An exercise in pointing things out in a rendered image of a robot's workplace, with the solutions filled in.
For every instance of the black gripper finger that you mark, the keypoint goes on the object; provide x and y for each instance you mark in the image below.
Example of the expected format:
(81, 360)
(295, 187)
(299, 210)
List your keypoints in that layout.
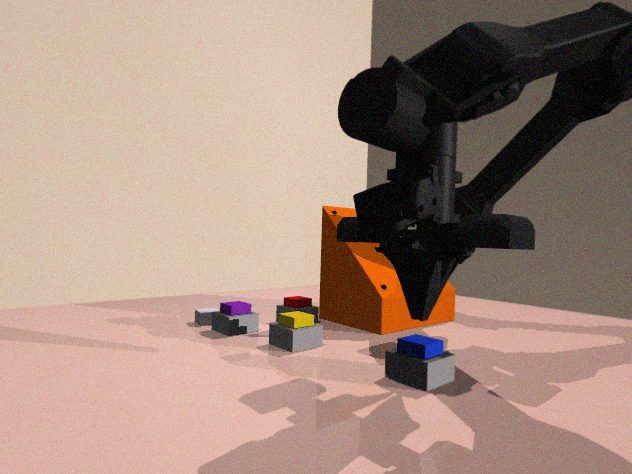
(407, 269)
(435, 268)

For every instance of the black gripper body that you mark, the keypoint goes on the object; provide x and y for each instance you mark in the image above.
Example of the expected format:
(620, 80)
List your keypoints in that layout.
(498, 231)

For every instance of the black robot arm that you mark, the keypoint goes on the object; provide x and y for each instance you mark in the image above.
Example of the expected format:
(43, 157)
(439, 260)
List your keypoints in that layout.
(413, 107)

